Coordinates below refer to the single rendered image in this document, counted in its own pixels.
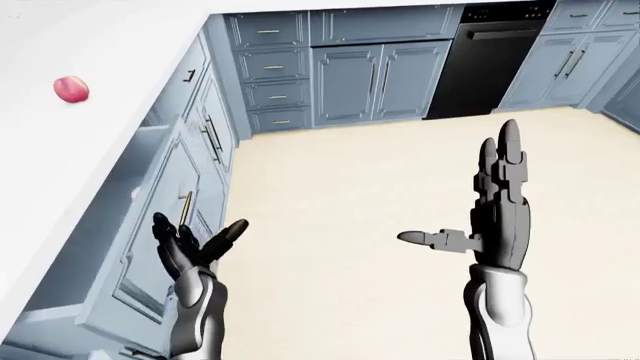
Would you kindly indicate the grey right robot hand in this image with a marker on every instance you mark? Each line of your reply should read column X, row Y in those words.
column 500, row 232

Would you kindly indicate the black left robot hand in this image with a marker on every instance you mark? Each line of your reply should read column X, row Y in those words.
column 175, row 255

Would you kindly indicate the wide blue-grey false drawer panel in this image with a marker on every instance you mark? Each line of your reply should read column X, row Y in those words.
column 385, row 24

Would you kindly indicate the open blue cabinet door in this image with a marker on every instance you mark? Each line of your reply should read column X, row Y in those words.
column 155, row 240

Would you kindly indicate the black dishwasher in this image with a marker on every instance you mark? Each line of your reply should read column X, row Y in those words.
column 480, row 75

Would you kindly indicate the blue-grey corner cabinet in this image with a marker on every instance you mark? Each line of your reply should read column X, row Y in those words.
column 622, row 105

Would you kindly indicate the red apple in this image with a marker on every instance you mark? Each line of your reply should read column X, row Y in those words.
column 71, row 90

